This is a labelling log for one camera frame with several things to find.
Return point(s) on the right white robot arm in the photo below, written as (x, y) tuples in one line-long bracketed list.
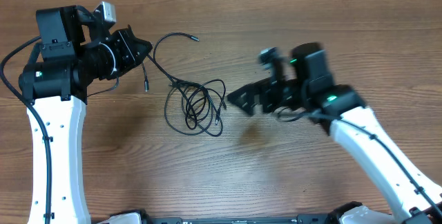
[(350, 122)]

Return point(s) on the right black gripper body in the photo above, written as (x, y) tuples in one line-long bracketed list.
[(284, 95)]

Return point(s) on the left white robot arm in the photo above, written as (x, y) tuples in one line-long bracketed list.
[(75, 47)]

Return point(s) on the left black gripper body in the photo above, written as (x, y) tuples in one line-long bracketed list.
[(117, 44)]

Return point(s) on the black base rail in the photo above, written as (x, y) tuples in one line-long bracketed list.
[(224, 220)]

